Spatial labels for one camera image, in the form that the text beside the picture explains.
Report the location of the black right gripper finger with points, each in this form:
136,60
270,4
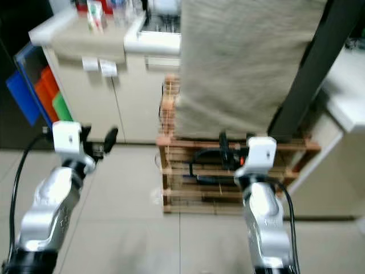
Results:
224,141
251,139

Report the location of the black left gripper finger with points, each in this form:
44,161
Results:
87,134
112,138

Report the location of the white juice carton green cap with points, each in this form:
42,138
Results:
94,17

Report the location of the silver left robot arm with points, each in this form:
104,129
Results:
54,197

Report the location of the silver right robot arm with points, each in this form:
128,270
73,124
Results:
262,217

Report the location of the beige fridge cover cloth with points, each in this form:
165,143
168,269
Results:
245,63

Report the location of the black fridge door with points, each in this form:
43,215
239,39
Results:
313,74

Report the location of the wooden slatted rack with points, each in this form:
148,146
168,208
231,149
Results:
199,142

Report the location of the green plastic board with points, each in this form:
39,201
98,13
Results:
61,107

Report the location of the beige kitchen cabinet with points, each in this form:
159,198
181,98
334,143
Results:
131,103

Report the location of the orange plastic board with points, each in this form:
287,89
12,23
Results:
47,91

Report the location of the printed white paper label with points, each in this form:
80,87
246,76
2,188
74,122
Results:
107,68

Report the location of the small white paper label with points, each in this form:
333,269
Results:
89,64

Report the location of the white side cabinet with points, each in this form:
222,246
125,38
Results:
319,171

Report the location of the black gas stove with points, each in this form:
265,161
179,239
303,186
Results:
162,24

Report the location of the black tall cabinet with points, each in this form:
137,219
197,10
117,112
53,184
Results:
17,28

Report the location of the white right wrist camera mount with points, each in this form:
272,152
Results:
261,153

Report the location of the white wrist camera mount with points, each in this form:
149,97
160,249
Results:
261,153
67,137

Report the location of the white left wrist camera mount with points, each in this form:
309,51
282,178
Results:
67,137

